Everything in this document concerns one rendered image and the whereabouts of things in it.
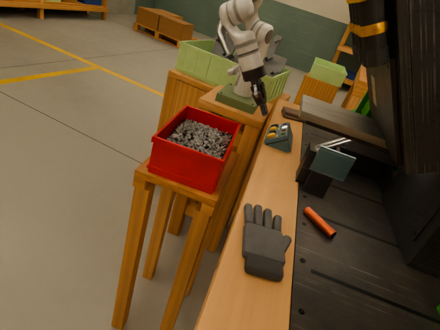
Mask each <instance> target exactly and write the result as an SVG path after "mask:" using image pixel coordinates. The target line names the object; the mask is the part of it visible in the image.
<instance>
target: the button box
mask: <svg viewBox="0 0 440 330"><path fill-rule="evenodd" d="M287 123H288V124H286V125H283V124H284V123H283V124H278V126H277V129H276V130H275V131H276V133H275V134H276V135H275V136H274V137H271V138H268V137H267V135H268V134H269V131H270V128H271V126H270V127H269V128H268V132H267V134H266V137H265V145H267V146H269V147H272V148H275V149H278V150H280V151H283V152H286V153H287V152H290V151H291V146H292V140H293V133H292V131H291V127H290V123H289V122H287ZM283 126H287V127H286V128H282V127H283ZM284 129H286V131H284V132H281V131H282V130H284ZM281 133H286V134H284V135H280V134H281Z"/></svg>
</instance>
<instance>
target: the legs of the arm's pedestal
mask: <svg viewBox="0 0 440 330"><path fill-rule="evenodd" d="M198 109H200V110H203V111H206V112H208V113H211V114H214V115H217V116H220V117H223V118H225V119H229V120H232V119H230V118H228V117H224V116H223V115H220V114H217V113H214V112H212V111H209V110H207V109H204V108H202V107H198ZM267 120H268V119H267ZM232 121H234V122H238V121H236V120H232ZM266 122H267V121H266ZM266 122H265V125H264V126H263V128H262V130H258V129H256V128H254V127H251V126H248V125H246V124H243V123H241V122H238V123H240V124H241V126H240V128H241V129H243V130H244V132H241V131H238V133H237V135H236V138H235V140H234V143H233V146H235V147H237V148H238V149H237V152H236V153H238V154H240V156H239V157H238V161H237V163H236V167H235V169H234V171H233V173H232V175H231V177H230V179H229V183H228V185H227V188H226V191H225V194H224V197H223V200H222V203H221V205H220V208H219V211H218V214H217V217H216V219H215V223H214V225H213V228H212V231H211V234H210V237H209V240H208V243H207V246H206V250H209V251H211V252H213V253H215V250H216V249H217V246H218V244H219V241H220V239H221V236H222V233H223V231H224V229H225V228H226V227H227V225H228V223H229V221H230V218H231V215H232V213H233V210H234V207H235V205H236V202H237V199H238V197H239V194H240V191H241V189H242V186H243V184H244V181H245V179H246V176H247V174H248V170H249V167H250V165H251V162H252V160H253V157H254V155H255V152H256V150H257V146H258V144H259V141H260V139H261V136H262V134H263V131H264V129H265V126H266ZM197 203H198V201H197V200H194V199H192V198H189V197H187V196H183V195H182V194H179V193H176V196H175V201H174V206H173V209H172V214H171V216H170V221H169V224H168V229H167V232H169V233H171V234H173V235H175V236H177V235H178V234H179V233H180V231H181V229H182V227H183V223H184V220H185V216H186V215H189V216H191V217H193V215H194V211H195V209H196V207H197V205H198V204H197Z"/></svg>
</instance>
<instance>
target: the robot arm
mask: <svg viewBox="0 0 440 330"><path fill-rule="evenodd" d="M263 1H264V0H230V1H228V2H226V3H223V4H222V5H221V6H220V8H219V18H220V20H221V22H222V24H223V26H224V27H225V29H226V31H227V32H228V34H229V35H230V38H231V39H232V42H233V43H234V47H235V50H236V54H237V57H238V63H239V65H234V66H232V67H231V68H230V69H228V70H227V73H228V76H232V75H235V74H237V77H236V81H235V83H234V88H233V91H232V92H234V93H235V94H237V95H239V96H242V97H247V98H248V97H251V95H252V96H253V99H254V100H255V103H256V104H257V105H258V106H259V107H260V110H261V114H262V116H267V115H268V114H269V112H268V107H267V105H266V91H265V84H264V82H262V80H261V78H262V77H264V76H265V75H266V70H265V66H264V63H263V59H264V57H265V55H266V53H267V50H268V48H269V45H270V42H271V40H272V37H273V34H274V28H273V27H272V25H270V24H267V23H265V22H262V21H260V19H259V16H258V10H259V8H260V6H261V5H262V3H263ZM244 22H245V23H246V31H241V30H240V29H239V28H238V27H237V25H238V24H242V23H244Z"/></svg>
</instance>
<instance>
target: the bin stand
mask: <svg viewBox="0 0 440 330"><path fill-rule="evenodd" d="M239 156H240V154H238V153H235V152H231V154H230V156H229V159H228V161H227V164H226V166H225V169H224V170H223V173H222V175H221V178H220V180H219V182H218V184H217V187H216V189H215V192H213V194H208V193H206V192H203V191H199V190H198V189H194V188H192V187H189V186H186V185H183V184H181V183H178V182H175V181H172V180H170V179H167V178H165V177H161V176H159V175H156V174H152V173H151V172H148V168H146V167H147V165H148V163H149V161H150V157H151V156H149V157H148V158H147V159H146V160H145V161H144V162H143V163H142V164H140V165H139V166H138V167H137V168H136V169H135V172H134V180H133V184H132V185H133V186H134V194H133V199H132V206H131V210H130V217H129V222H128V229H127V233H126V241H125V245H124V253H123V257H122V264H121V269H120V276H119V284H118V288H117V296H116V300H115V307H114V312H113V319H112V323H111V326H112V327H114V328H117V329H119V330H122V329H123V327H124V326H125V324H126V322H127V320H128V314H129V310H130V305H131V301H132V295H133V292H134V286H135V282H136V276H137V273H138V266H139V260H140V257H141V251H142V247H143V242H144V238H145V232H146V228H147V223H148V219H149V213H150V209H151V204H152V200H153V194H154V191H155V185H158V186H161V187H162V189H161V192H160V198H159V201H158V207H157V210H156V215H155V221H154V225H153V230H152V233H151V239H150V242H149V248H148V251H147V256H146V260H145V266H144V269H143V275H142V277H144V278H147V279H148V280H152V278H153V276H154V275H155V271H156V266H157V263H158V258H159V255H160V250H161V247H162V243H163V239H164V235H165V232H166V227H167V224H168V219H169V216H170V212H171V208H172V204H173V201H174V196H175V193H179V194H182V195H183V196H187V197H189V198H192V199H194V200H197V201H199V204H198V205H197V207H196V209H195V211H194V215H193V218H192V222H191V225H190V229H189V232H188V235H187V239H186V242H185V245H184V248H183V252H182V255H181V258H180V262H179V265H178V268H177V272H176V275H175V278H174V282H173V285H172V289H171V291H170V296H169V298H168V302H167V305H166V309H165V311H164V315H163V318H162V322H161V324H160V329H159V330H174V326H175V323H176V320H177V317H178V314H179V311H180V308H181V305H182V302H183V299H184V296H185V295H186V296H189V293H190V291H191V289H192V286H193V283H194V279H195V277H196V274H197V272H198V268H199V266H200V262H201V260H202V257H203V254H204V251H205V248H206V246H207V243H208V240H209V237H210V234H211V231H212V228H213V225H214V223H215V219H216V217H217V214H218V211H219V208H220V205H221V203H222V200H223V197H224V194H225V191H226V188H227V185H228V183H229V179H230V177H231V175H232V173H233V171H234V169H235V167H236V163H237V161H238V157H239Z"/></svg>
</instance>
